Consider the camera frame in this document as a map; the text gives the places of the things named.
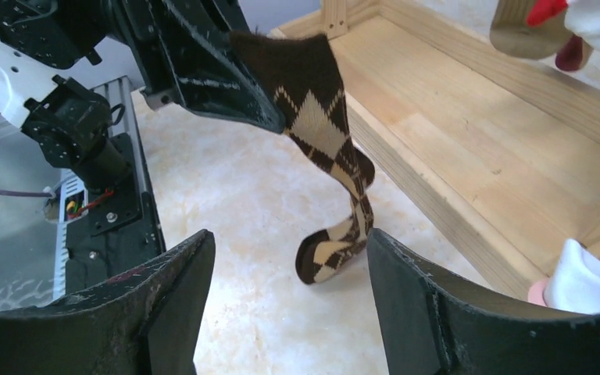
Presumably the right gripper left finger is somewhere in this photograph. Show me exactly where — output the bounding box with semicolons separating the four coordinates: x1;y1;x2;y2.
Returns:
0;230;216;375

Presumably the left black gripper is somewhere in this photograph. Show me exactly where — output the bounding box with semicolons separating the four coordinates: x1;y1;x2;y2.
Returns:
103;0;285;134

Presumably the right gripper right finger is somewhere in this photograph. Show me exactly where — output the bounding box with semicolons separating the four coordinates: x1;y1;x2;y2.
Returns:
367;229;600;375

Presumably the brown argyle sock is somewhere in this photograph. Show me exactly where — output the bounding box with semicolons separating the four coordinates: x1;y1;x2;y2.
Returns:
230;32;376;284

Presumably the red white striped sock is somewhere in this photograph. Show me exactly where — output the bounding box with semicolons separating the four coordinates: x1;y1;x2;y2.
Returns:
526;1;600;72

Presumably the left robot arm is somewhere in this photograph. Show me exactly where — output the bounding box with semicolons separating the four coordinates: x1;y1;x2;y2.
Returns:
0;1;285;192

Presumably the pink laundry basket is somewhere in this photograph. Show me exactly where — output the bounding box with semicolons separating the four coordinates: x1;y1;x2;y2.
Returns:
527;259;600;309

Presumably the tan hanging sock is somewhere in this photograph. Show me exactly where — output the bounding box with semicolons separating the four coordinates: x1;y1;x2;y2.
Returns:
489;0;592;70

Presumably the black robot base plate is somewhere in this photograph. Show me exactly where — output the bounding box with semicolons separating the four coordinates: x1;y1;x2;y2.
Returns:
46;77;166;302

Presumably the wooden drying rack frame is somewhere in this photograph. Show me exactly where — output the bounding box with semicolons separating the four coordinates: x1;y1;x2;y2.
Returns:
272;1;600;298

